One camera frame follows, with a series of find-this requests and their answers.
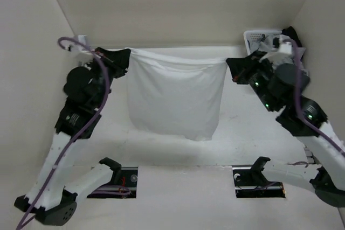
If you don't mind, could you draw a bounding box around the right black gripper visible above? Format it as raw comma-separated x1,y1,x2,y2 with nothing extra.
226,49,278,110

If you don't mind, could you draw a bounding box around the white tank top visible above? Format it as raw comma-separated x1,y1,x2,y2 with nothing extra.
127,48,227,141

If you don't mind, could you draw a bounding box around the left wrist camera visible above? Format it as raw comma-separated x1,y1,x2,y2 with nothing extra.
67,34,92,57

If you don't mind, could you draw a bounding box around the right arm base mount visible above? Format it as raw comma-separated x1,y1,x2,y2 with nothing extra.
232,157,286,198

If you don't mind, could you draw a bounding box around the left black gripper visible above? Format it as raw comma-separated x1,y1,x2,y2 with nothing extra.
88,46,133,107

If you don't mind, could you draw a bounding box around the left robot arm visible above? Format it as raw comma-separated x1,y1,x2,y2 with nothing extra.
14,47,131,226

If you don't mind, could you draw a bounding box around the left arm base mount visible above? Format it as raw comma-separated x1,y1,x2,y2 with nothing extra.
87,167,139,199

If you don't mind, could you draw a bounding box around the black tank top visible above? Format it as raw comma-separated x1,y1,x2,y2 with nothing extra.
281,26,303,47

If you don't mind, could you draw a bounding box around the white plastic laundry basket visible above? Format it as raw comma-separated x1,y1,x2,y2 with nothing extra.
243,29,282,55

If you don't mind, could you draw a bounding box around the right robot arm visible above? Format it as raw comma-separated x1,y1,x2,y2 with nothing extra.
226,51,344,208

